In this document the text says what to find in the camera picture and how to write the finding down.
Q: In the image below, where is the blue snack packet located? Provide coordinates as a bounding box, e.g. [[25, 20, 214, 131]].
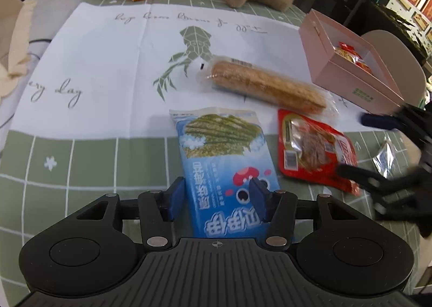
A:
[[169, 106, 295, 243]]

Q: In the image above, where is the red meat snack packet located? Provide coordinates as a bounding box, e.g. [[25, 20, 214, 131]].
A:
[[277, 108, 363, 197]]

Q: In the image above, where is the silver biscuit packet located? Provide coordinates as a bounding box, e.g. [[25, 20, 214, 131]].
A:
[[370, 140, 398, 180]]

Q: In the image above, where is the white printed paper mat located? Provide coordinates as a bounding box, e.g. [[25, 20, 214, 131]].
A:
[[9, 1, 366, 141]]

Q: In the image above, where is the fish tank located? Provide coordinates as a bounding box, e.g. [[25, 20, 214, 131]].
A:
[[367, 0, 432, 65]]

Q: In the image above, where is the red packet with yellow print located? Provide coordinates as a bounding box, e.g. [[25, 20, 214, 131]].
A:
[[339, 41, 374, 75]]

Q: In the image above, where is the pink cardboard box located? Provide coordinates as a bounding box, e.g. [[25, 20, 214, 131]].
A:
[[298, 8, 408, 116]]

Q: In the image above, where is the long roll in clear wrap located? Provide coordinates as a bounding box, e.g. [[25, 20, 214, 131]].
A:
[[196, 57, 339, 117]]

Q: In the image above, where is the beige dining chair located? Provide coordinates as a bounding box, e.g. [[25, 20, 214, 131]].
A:
[[360, 30, 428, 109]]

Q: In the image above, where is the beige cloth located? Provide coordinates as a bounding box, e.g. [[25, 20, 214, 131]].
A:
[[0, 0, 38, 99]]

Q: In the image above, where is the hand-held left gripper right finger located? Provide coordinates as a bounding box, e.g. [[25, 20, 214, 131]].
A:
[[249, 177, 360, 251]]

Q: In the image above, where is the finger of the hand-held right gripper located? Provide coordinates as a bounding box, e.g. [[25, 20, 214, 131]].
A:
[[337, 163, 423, 223], [359, 104, 432, 146]]

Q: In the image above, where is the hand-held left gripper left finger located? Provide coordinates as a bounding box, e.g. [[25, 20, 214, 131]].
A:
[[75, 177, 186, 251]]

